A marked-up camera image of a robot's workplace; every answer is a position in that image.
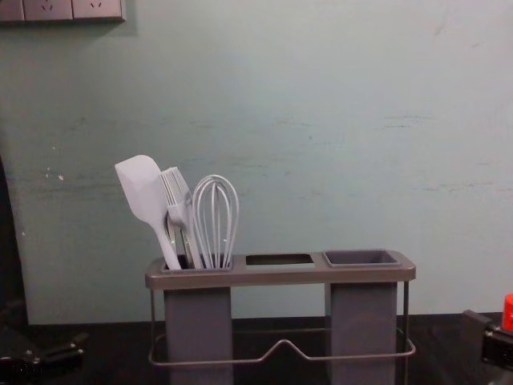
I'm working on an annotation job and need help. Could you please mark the black table cloth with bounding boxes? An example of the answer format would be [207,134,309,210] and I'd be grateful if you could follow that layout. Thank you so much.
[0,309,513,385]

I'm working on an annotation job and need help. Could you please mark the grey plastic utensil bin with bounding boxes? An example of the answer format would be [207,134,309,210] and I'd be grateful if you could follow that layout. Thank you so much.
[322,249,402,385]
[161,254,235,385]

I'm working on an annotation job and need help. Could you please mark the grey silicone spatula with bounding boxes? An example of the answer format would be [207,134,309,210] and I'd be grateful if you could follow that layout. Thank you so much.
[114,154,183,271]

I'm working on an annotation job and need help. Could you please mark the grey silicone basting brush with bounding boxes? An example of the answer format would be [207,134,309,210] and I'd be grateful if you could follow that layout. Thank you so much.
[160,167,206,270]

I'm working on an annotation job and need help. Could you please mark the black rack with steel bars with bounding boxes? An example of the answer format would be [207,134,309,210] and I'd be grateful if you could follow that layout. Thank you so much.
[144,249,418,367]

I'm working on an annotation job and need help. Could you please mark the grey silicone whisk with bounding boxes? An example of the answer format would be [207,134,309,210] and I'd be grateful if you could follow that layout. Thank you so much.
[192,173,241,270]

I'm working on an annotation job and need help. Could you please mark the grey socket mounting strip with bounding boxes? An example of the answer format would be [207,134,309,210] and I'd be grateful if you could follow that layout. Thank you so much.
[0,0,127,28]

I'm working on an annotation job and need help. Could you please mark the steel utensil handles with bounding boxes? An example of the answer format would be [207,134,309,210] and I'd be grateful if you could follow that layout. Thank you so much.
[164,217,194,268]

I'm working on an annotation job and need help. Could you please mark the grey wall socket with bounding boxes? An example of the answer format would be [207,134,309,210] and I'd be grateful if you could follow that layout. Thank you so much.
[71,0,122,20]
[23,0,74,21]

